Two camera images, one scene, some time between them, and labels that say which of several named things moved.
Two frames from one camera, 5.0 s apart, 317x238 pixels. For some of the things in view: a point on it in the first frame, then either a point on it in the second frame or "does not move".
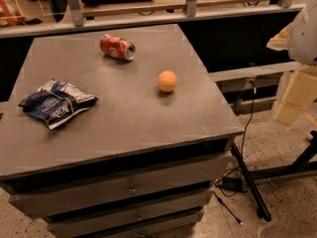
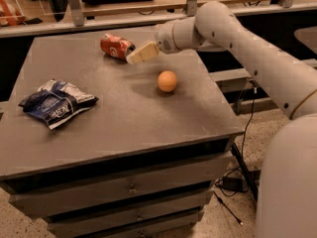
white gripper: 304,37 to 164,39
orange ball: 166,80 does not move
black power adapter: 232,183 does not move
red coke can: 117,47 does not move
